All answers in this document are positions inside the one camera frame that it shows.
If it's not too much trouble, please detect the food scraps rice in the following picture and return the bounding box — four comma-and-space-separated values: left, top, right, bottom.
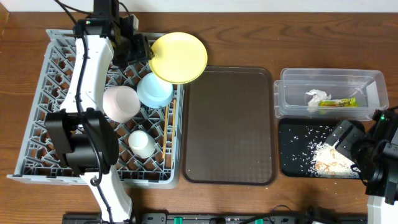
285, 127, 361, 179

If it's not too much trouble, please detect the yellow plate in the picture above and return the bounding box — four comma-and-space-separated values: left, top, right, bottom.
149, 32, 208, 84

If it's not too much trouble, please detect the yellow green snack wrapper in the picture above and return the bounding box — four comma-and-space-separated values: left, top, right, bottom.
318, 97, 359, 107

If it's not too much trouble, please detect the light blue bowl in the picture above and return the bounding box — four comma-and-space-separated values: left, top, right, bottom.
137, 72, 174, 109

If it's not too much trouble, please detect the white tissue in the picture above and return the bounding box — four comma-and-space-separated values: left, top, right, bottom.
305, 89, 331, 113

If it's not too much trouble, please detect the pink bowl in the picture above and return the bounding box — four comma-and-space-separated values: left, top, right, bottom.
103, 86, 141, 123

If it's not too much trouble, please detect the wooden chopstick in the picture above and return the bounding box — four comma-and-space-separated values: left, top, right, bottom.
170, 99, 177, 167
162, 106, 169, 162

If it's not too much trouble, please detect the white cup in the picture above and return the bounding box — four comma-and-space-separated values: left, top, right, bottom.
128, 130, 155, 159

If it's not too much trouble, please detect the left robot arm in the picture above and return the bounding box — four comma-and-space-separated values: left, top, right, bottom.
45, 0, 154, 223

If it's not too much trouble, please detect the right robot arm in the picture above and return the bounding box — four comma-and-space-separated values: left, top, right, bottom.
325, 106, 397, 224

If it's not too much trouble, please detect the grey dishwasher rack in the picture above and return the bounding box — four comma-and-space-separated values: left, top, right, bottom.
7, 29, 185, 189

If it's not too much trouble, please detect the black tray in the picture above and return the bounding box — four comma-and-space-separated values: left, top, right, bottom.
278, 118, 372, 180

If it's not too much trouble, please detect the clear plastic bin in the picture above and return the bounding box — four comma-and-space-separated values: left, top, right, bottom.
274, 68, 389, 121

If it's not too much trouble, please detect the dark brown serving tray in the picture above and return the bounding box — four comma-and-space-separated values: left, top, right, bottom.
182, 66, 277, 186

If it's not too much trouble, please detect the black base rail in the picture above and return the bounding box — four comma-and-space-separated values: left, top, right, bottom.
62, 212, 368, 224

